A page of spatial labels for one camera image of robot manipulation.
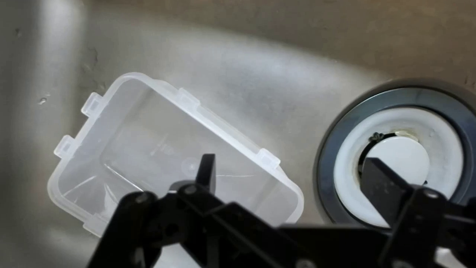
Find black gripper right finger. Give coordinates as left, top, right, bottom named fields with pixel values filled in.
left=359, top=157, right=476, bottom=268

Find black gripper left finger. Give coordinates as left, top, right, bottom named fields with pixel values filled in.
left=88, top=152, right=310, bottom=268

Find translucent rectangular plastic bowl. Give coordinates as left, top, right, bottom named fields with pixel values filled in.
left=47, top=72, right=307, bottom=240

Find round sink drain strainer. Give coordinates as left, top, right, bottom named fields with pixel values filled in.
left=314, top=82, right=476, bottom=231

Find stainless steel sink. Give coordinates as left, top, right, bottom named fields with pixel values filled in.
left=0, top=0, right=476, bottom=268

